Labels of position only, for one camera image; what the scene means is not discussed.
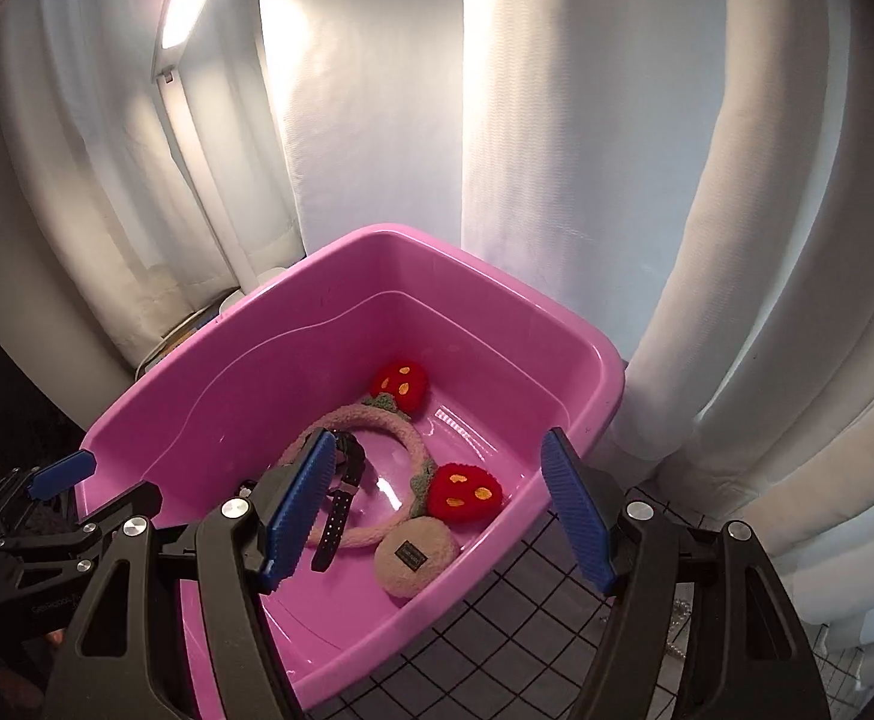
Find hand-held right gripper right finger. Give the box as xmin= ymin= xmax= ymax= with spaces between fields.
xmin=540 ymin=427 xmax=831 ymax=720

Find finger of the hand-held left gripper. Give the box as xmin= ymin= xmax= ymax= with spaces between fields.
xmin=0 ymin=481 xmax=164 ymax=563
xmin=0 ymin=450 xmax=98 ymax=522

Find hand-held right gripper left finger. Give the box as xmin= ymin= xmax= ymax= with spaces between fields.
xmin=43 ymin=427 xmax=340 ymax=720

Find black strap bracelet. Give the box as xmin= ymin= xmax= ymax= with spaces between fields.
xmin=309 ymin=431 xmax=368 ymax=572

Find pink strawberry headband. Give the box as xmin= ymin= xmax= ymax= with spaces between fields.
xmin=275 ymin=361 xmax=505 ymax=547

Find beige fluffy hair clip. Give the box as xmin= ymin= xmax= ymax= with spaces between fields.
xmin=373 ymin=516 xmax=462 ymax=601

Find pink plastic tub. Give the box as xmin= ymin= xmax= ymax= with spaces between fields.
xmin=73 ymin=223 xmax=627 ymax=713

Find white black-grid tablecloth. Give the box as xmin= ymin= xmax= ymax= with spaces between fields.
xmin=317 ymin=487 xmax=874 ymax=720

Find pearl hair claw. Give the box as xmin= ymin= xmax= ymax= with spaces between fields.
xmin=665 ymin=589 xmax=696 ymax=661

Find cream thick curtain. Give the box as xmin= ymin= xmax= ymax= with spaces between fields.
xmin=609 ymin=0 xmax=874 ymax=653

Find white sheer curtain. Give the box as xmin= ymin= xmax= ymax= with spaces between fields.
xmin=257 ymin=0 xmax=715 ymax=391

